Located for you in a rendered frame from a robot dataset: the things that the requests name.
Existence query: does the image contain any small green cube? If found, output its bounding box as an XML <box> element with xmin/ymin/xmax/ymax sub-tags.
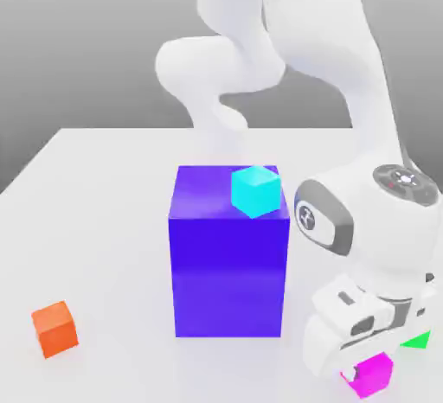
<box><xmin>399</xmin><ymin>329</ymin><xmax>433</xmax><ymax>351</ymax></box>

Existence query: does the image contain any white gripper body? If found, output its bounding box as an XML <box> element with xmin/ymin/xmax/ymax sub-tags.
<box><xmin>302</xmin><ymin>315</ymin><xmax>398</xmax><ymax>381</ymax></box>

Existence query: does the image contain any small magenta cube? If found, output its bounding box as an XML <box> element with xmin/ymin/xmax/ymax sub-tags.
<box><xmin>339</xmin><ymin>351</ymin><xmax>395</xmax><ymax>400</ymax></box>

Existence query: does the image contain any small orange cube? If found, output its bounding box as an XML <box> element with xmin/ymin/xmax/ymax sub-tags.
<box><xmin>30</xmin><ymin>299</ymin><xmax>80</xmax><ymax>360</ymax></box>

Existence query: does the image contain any small cyan cube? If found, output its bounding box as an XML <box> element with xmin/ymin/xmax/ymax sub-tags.
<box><xmin>230</xmin><ymin>164</ymin><xmax>282</xmax><ymax>220</ymax></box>

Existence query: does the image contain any large purple box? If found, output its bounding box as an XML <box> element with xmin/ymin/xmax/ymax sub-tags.
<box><xmin>168</xmin><ymin>164</ymin><xmax>291</xmax><ymax>339</ymax></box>

